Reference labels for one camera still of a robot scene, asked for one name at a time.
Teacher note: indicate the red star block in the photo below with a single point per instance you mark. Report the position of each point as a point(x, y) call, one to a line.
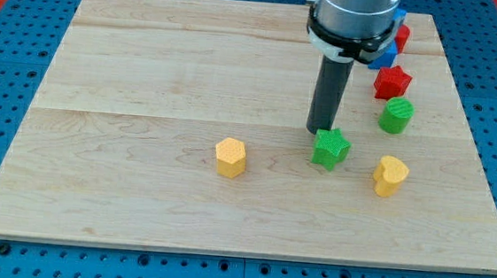
point(391, 82)

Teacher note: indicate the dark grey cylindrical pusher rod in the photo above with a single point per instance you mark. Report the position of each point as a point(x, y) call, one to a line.
point(329, 89)

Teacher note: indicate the yellow hexagon block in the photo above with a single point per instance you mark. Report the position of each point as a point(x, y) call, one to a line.
point(231, 157)

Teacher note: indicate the green cylinder block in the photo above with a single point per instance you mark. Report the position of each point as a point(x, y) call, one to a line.
point(397, 113)

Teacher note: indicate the yellow heart block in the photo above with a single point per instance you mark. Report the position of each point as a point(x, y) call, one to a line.
point(389, 175)

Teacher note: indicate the wooden board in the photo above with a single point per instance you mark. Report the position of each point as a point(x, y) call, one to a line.
point(117, 149)

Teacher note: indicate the green star block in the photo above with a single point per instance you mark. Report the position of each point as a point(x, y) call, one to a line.
point(330, 148)

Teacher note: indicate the blue block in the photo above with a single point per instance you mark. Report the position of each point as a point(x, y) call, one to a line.
point(388, 57)

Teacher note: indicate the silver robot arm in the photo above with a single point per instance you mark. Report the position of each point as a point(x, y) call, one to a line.
point(345, 32)

